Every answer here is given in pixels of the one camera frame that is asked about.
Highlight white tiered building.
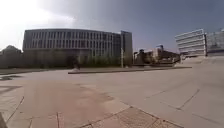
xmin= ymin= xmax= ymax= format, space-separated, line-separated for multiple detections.
xmin=174 ymin=28 xmax=208 ymax=58

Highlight low brown buildings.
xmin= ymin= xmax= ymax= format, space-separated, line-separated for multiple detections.
xmin=133 ymin=44 xmax=181 ymax=66

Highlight large curved grey building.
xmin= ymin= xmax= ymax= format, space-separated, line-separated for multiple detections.
xmin=21 ymin=28 xmax=134 ymax=67

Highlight glass building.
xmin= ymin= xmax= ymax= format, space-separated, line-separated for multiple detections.
xmin=205 ymin=29 xmax=224 ymax=57

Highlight pale pole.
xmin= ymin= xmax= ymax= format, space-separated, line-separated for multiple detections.
xmin=120 ymin=47 xmax=125 ymax=69

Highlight pale paved plaza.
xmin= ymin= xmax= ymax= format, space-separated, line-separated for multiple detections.
xmin=0 ymin=56 xmax=224 ymax=128

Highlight low raised kerb island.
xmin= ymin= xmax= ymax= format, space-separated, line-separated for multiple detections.
xmin=67 ymin=65 xmax=193 ymax=75

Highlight row of trees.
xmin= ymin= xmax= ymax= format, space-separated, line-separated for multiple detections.
xmin=0 ymin=44 xmax=134 ymax=70

